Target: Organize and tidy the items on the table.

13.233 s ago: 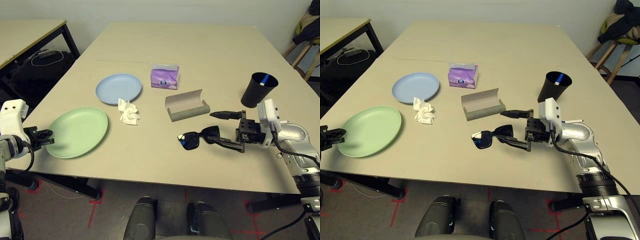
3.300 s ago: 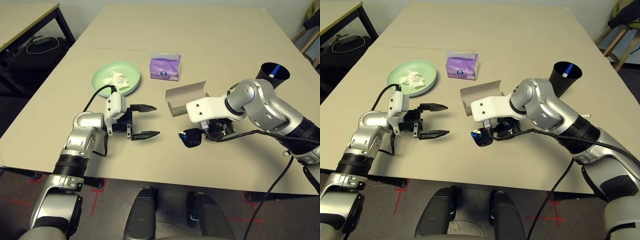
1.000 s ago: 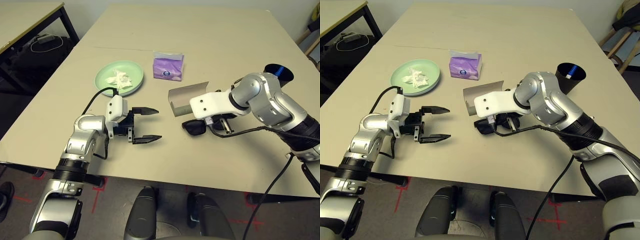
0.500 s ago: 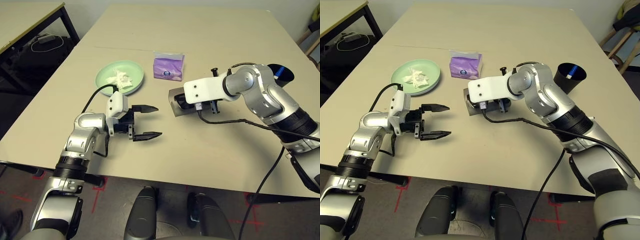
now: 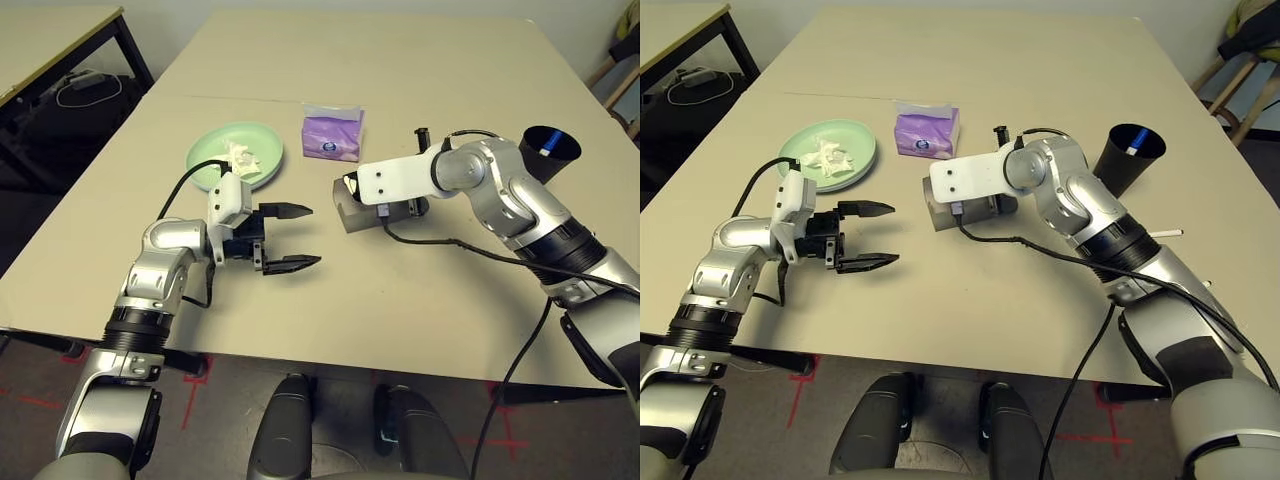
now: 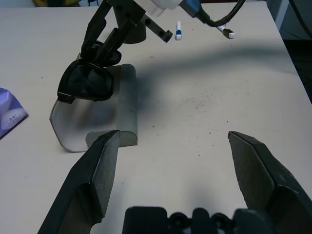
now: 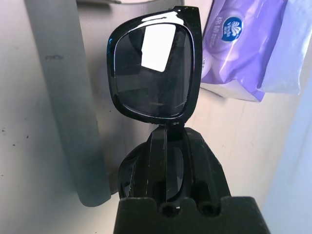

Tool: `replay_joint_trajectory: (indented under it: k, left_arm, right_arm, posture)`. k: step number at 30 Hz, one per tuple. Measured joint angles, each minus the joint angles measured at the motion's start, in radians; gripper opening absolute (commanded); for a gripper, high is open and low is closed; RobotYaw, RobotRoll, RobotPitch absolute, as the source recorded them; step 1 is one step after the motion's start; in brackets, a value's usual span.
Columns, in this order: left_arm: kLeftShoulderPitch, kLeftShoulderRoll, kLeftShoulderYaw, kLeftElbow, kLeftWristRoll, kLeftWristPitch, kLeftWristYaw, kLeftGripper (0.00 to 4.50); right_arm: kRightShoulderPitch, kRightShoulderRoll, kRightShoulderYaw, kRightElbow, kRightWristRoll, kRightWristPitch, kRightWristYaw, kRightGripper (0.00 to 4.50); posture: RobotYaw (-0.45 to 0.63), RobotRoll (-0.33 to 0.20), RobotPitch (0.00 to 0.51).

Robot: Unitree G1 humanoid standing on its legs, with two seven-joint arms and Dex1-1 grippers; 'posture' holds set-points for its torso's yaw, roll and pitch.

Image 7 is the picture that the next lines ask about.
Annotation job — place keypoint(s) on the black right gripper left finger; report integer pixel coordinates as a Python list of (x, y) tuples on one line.
[(143, 170)]

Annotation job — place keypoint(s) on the purple tissue pack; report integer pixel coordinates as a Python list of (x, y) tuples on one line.
[(243, 48)]

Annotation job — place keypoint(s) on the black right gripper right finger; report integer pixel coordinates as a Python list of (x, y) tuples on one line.
[(207, 175)]

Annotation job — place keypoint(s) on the grey glasses case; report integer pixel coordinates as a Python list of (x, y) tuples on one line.
[(63, 97)]

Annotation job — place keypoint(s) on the black sunglasses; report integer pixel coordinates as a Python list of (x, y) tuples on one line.
[(153, 85)]

